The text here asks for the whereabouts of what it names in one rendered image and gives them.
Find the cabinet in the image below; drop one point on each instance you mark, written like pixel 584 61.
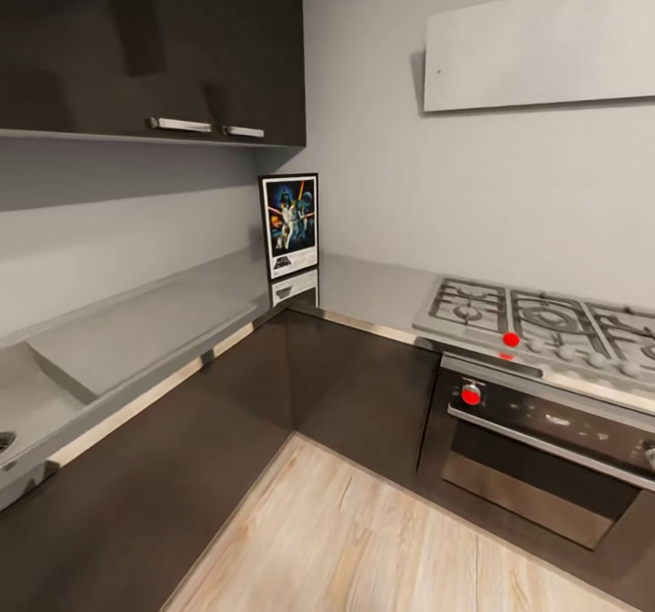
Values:
pixel 182 72

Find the range hood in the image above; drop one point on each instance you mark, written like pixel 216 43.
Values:
pixel 511 52

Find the oven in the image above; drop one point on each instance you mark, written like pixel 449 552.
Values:
pixel 573 473

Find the poster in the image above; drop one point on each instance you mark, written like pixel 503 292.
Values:
pixel 289 205

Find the drop in sink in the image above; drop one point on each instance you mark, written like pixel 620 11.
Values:
pixel 51 379

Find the burner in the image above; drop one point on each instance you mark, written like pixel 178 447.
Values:
pixel 607 339

